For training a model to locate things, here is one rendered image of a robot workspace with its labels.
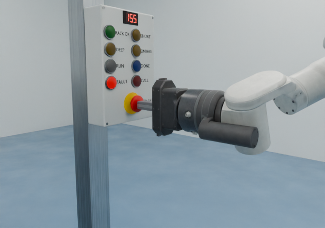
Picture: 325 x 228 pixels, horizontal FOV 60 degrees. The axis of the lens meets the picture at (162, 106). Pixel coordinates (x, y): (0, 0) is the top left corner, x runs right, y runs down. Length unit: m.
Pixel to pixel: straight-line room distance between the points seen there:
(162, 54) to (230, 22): 1.10
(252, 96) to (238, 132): 0.06
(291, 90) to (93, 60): 0.40
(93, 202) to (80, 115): 0.22
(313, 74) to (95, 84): 0.43
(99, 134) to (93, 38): 0.23
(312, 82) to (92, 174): 0.51
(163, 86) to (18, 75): 3.90
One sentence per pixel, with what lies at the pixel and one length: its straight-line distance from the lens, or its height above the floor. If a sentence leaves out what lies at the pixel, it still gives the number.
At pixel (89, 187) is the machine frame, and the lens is 0.73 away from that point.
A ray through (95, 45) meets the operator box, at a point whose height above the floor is 1.00.
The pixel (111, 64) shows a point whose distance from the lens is 0.62.
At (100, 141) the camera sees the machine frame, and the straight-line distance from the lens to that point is 0.71.
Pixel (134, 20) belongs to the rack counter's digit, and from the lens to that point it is 0.69.
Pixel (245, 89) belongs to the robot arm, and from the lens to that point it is 0.49.
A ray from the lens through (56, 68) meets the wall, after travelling 4.67.
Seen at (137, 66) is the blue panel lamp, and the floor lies 0.96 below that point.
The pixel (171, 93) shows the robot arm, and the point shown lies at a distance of 0.57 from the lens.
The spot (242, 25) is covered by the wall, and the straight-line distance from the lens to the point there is 3.48.
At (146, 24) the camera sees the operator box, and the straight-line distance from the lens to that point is 0.72.
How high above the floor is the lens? 0.96
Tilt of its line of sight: 8 degrees down
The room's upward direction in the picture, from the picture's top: straight up
